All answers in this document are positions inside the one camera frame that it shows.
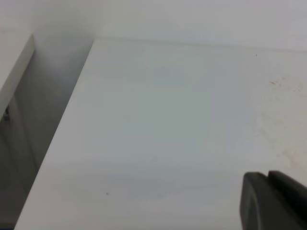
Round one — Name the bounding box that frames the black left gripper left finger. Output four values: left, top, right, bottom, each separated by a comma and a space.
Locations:
240, 172, 307, 230

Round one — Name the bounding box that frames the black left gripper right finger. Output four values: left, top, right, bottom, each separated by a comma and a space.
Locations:
268, 171, 307, 192

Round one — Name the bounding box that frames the white side table edge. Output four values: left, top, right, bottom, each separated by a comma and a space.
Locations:
0, 31, 35, 116

